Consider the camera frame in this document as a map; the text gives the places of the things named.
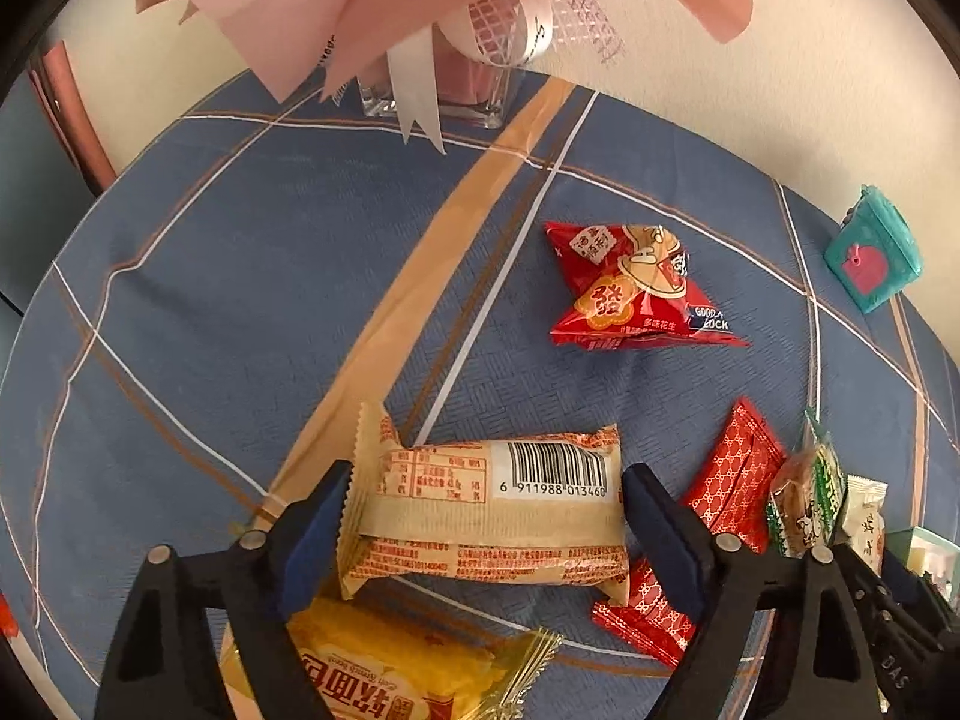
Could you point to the light green box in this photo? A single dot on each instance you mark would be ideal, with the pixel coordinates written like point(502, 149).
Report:
point(919, 538)

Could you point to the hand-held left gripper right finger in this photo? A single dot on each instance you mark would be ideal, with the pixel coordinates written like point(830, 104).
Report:
point(664, 540)

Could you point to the yellow bread packet red label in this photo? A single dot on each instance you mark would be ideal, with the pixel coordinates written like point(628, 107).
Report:
point(397, 664)

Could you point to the white snack packet orange print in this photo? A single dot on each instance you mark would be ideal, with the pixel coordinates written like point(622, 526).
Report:
point(862, 517)

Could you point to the green cartoon snack packet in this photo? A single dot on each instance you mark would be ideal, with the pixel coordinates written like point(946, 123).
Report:
point(806, 495)

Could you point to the beige cake packet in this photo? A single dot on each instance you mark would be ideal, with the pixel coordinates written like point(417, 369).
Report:
point(487, 517)

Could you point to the red cartoon snack packet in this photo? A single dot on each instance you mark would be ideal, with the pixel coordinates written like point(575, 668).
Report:
point(630, 285)

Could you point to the red patterned snack packet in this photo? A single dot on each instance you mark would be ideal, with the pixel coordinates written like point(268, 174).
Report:
point(739, 472)

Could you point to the blue plaid tablecloth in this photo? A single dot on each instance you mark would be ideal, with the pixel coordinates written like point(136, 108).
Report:
point(262, 300)

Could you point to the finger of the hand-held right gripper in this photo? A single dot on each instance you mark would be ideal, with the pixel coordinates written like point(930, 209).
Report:
point(892, 589)

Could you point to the pink furniture panel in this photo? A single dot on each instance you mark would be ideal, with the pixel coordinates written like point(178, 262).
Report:
point(71, 120)

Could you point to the square glass vase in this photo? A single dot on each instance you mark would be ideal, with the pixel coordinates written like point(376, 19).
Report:
point(469, 90)

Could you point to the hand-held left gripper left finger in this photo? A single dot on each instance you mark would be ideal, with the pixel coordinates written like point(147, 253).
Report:
point(315, 532)

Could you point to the teal gift box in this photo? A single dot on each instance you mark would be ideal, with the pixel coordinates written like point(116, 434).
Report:
point(874, 255)

